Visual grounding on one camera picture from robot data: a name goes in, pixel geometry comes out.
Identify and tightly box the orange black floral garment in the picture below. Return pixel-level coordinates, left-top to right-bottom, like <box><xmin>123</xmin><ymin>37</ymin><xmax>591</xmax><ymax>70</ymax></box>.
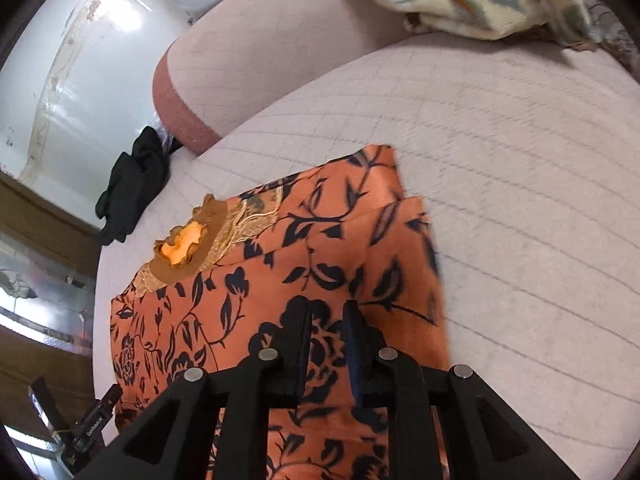
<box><xmin>110</xmin><ymin>145</ymin><xmax>449</xmax><ymax>479</ymax></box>

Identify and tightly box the black clothes pile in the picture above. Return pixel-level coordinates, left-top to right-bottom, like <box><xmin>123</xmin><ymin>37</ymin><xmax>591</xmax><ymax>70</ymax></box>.
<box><xmin>94</xmin><ymin>126</ymin><xmax>170</xmax><ymax>246</ymax></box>

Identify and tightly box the wooden glass panel door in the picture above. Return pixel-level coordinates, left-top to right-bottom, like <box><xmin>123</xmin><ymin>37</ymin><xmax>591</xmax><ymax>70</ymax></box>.
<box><xmin>1</xmin><ymin>174</ymin><xmax>101</xmax><ymax>440</ymax></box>

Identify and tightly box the pink sofa bolster armrest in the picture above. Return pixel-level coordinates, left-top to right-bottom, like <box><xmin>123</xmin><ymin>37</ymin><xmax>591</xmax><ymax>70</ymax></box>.
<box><xmin>152</xmin><ymin>0</ymin><xmax>408</xmax><ymax>155</ymax></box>

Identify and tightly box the striped beige brown quilt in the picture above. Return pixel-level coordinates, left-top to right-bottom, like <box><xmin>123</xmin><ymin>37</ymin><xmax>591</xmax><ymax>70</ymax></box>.
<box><xmin>584</xmin><ymin>0</ymin><xmax>640</xmax><ymax>80</ymax></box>

